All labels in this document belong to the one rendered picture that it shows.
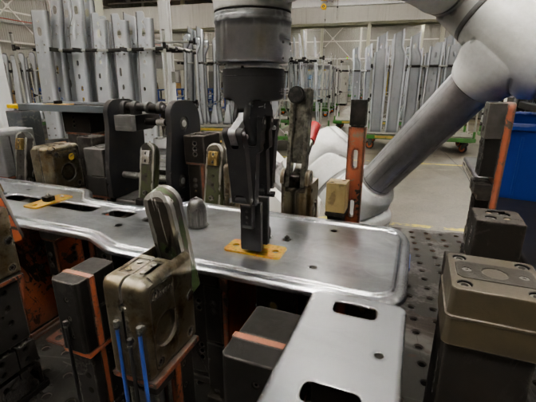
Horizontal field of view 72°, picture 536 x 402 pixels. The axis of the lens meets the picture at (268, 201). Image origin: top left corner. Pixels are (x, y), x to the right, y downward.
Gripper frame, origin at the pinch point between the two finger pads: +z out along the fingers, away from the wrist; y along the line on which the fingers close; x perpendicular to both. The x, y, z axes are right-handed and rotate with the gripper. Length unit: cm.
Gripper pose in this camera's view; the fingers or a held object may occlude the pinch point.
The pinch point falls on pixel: (254, 222)
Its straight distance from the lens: 51.1
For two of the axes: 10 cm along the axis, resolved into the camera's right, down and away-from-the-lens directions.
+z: 0.0, 9.5, 3.1
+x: -9.3, -1.1, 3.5
